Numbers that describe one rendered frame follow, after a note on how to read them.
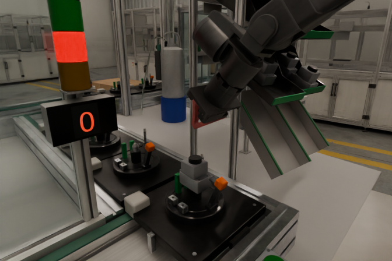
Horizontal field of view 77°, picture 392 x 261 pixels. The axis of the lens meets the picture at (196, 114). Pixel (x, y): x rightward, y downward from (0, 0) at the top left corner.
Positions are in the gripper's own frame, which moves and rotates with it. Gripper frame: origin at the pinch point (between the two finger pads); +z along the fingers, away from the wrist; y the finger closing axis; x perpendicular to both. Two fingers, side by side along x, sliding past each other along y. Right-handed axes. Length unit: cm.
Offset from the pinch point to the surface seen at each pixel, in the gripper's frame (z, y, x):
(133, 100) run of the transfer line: 94, -53, -75
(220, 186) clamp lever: 3.0, 1.1, 13.4
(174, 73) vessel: 49, -55, -56
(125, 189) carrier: 26.5, 9.0, -0.2
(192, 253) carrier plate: 9.3, 10.2, 20.4
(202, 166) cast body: 5.7, -0.1, 7.6
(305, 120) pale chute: 4.1, -48.4, 9.2
